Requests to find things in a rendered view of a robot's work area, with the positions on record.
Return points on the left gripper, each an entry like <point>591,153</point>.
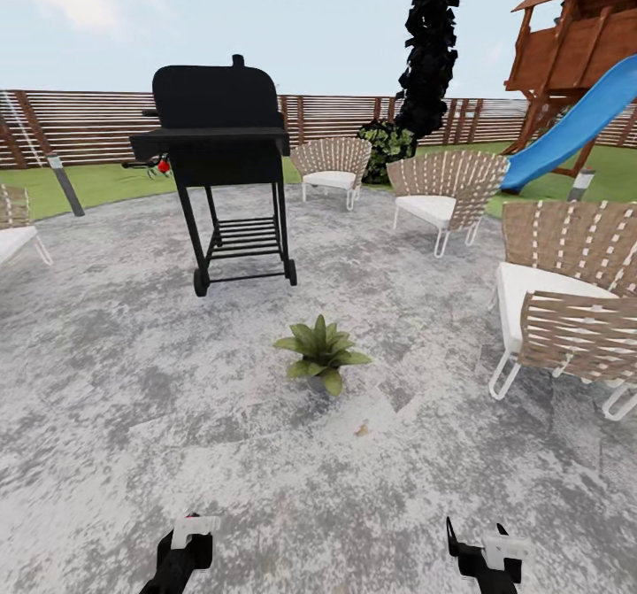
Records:
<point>197,555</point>

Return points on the charcoal grill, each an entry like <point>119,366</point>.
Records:
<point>220,126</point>

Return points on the pot plant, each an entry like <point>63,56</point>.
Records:
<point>324,351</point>

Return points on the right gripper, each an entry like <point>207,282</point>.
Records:
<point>472,563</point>

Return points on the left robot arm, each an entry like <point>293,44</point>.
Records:
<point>188,548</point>

